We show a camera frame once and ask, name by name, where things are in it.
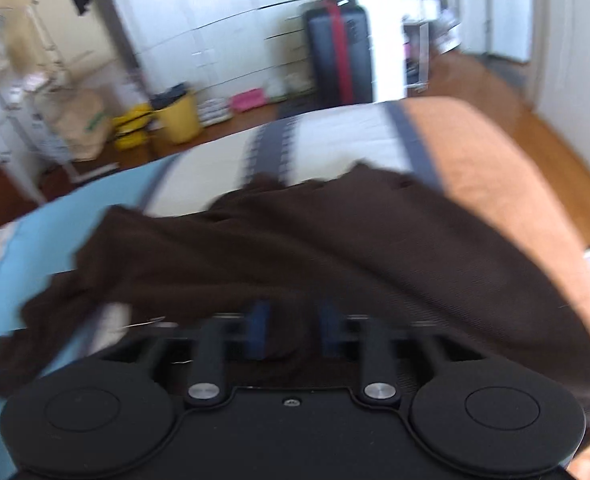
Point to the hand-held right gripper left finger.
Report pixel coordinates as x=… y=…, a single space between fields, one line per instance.
x=260 y=332

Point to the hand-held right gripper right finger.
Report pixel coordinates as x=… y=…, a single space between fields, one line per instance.
x=330 y=332

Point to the dark brown garment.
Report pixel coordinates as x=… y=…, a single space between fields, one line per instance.
x=325 y=240

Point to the dark metal clothes rack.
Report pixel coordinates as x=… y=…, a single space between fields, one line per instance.
x=125 y=35

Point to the white striped shoes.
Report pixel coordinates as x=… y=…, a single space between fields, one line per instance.
x=215 y=110

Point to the yellow waste bin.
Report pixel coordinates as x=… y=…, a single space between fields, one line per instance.
x=180 y=120

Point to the pink slippers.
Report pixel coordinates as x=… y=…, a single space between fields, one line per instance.
x=249 y=101

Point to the yellow plastic bag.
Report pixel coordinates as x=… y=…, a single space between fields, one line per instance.
x=132 y=132

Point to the white slippers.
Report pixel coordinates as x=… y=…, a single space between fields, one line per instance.
x=290 y=85

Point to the brown paper bag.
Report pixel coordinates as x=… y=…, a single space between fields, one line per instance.
x=82 y=125

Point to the cluttered shelf unit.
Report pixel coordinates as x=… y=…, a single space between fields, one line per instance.
x=420 y=35

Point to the white wardrobe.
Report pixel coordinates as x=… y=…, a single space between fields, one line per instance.
x=215 y=10

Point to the white door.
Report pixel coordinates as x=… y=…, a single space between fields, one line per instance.
x=575 y=35

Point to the white metal frame table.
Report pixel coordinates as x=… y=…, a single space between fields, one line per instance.
x=27 y=170

